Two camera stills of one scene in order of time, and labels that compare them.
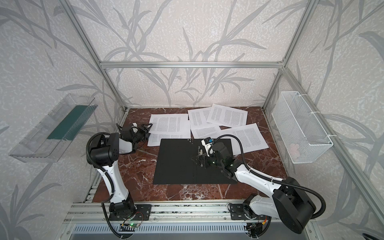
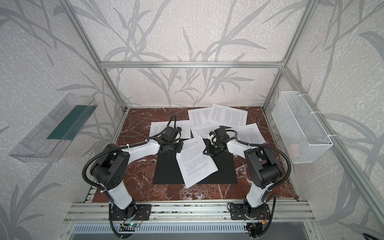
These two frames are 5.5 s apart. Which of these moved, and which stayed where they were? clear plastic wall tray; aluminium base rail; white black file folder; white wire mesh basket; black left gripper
Moved: black left gripper
Stayed: white wire mesh basket; aluminium base rail; white black file folder; clear plastic wall tray
